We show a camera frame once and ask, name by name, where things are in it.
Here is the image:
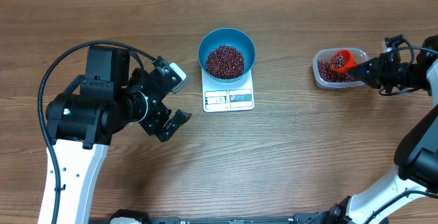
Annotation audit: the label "clear plastic container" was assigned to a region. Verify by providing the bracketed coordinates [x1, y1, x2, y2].
[312, 47, 369, 90]

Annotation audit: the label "white digital kitchen scale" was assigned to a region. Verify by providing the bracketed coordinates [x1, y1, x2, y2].
[202, 70, 255, 113]

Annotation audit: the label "red beans in bowl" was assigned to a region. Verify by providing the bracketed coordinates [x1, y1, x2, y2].
[205, 45, 245, 79]

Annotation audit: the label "blue metal bowl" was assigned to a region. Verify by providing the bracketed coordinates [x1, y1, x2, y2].
[198, 28, 256, 82]

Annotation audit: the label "red beans pile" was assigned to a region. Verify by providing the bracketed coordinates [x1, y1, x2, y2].
[318, 61, 356, 82]

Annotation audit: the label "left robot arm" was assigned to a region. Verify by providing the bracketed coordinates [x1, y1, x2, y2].
[38, 63, 191, 223]

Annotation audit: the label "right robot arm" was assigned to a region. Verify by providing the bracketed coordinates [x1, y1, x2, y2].
[310, 34, 437, 224]

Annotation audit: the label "red beans in scoop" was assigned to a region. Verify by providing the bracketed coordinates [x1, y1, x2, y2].
[330, 53, 346, 69]

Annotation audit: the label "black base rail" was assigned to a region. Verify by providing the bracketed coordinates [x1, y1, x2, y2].
[88, 210, 339, 224]

